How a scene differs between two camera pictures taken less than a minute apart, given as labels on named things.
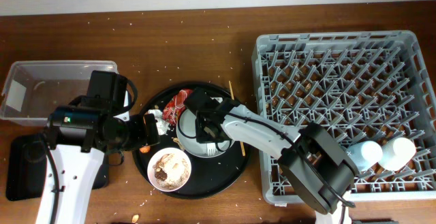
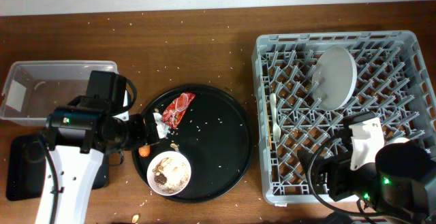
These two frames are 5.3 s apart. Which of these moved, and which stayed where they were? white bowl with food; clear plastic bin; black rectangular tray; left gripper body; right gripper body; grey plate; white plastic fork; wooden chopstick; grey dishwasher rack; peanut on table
Moved: grey plate; wooden chopstick; right gripper body; white plastic fork
Stayed: grey dishwasher rack; white bowl with food; left gripper body; clear plastic bin; peanut on table; black rectangular tray
